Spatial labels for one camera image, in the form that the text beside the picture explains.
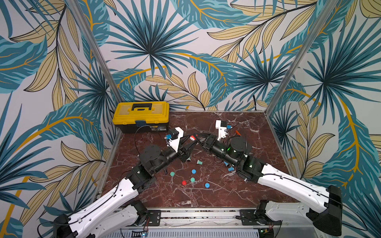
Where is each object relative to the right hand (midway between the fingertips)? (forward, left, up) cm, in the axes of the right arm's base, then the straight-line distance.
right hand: (192, 135), depth 60 cm
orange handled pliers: (+27, -34, -36) cm, 57 cm away
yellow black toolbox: (+31, +32, -22) cm, 50 cm away
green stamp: (+6, -5, -36) cm, 37 cm away
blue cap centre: (0, -1, -37) cm, 37 cm away
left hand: (-1, 0, -3) cm, 3 cm away
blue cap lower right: (-8, -8, -37) cm, 39 cm away
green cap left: (-1, +12, -37) cm, 39 cm away
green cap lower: (-5, 0, -38) cm, 38 cm away
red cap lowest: (-6, +5, -38) cm, 39 cm away
